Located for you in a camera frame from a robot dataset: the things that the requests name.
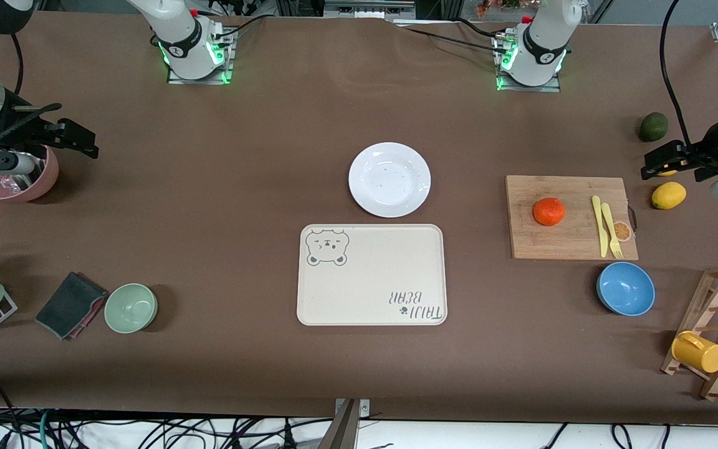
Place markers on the dark grey folded cloth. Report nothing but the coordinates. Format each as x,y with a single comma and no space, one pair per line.
71,304

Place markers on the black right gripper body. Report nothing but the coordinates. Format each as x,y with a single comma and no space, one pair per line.
25,130

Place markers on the yellow plastic knife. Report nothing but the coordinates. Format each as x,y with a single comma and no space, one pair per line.
600,227

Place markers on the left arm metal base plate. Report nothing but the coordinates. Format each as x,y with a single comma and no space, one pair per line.
549,88

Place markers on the white round plate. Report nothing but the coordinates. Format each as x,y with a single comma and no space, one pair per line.
389,179

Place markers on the blue bowl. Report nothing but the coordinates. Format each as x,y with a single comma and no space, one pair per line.
626,289

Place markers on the yellow plastic fork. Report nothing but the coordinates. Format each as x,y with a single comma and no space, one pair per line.
609,224

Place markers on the wooden peg rack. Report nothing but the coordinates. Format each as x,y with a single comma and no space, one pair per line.
690,324

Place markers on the orange mandarin fruit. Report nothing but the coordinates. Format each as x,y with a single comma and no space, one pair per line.
549,211

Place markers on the silver aluminium frame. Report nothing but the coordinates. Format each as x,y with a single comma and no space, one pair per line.
368,6

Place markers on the cream tray with bear print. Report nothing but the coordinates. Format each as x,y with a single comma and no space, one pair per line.
371,274

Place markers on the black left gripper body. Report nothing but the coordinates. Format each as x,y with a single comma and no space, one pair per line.
710,148

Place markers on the yellow cup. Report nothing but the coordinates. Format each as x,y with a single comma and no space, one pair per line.
698,352

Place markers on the green avocado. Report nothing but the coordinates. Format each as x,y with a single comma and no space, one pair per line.
653,126

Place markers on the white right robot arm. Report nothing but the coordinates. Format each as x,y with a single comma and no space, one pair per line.
184,43

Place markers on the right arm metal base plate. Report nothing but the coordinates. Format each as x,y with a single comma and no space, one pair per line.
200,81

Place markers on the pale green bowl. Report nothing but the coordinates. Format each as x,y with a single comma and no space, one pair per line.
131,307

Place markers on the bamboo cutting board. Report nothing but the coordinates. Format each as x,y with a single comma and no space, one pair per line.
524,240

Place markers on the pink bowl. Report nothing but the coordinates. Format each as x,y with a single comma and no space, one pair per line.
35,187

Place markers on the yellow lemon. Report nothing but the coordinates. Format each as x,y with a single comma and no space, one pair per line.
669,195
667,173

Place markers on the metal ladle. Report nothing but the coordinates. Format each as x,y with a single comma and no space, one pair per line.
25,182

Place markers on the pink folded cloth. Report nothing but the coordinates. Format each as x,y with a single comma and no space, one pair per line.
92,317

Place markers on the toy orange slice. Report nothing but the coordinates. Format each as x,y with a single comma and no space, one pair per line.
624,232

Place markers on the silver table edge bracket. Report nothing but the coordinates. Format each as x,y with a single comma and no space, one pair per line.
364,408

